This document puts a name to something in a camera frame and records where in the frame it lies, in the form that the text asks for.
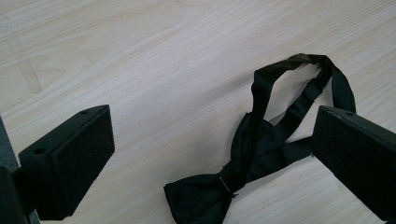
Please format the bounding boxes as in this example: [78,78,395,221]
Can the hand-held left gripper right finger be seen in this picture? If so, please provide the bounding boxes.
[310,105,396,223]

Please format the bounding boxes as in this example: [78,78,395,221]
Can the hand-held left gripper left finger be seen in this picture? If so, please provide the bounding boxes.
[12,104,116,221]

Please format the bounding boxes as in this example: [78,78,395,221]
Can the black bow tie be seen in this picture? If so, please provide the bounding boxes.
[163,52,357,224]

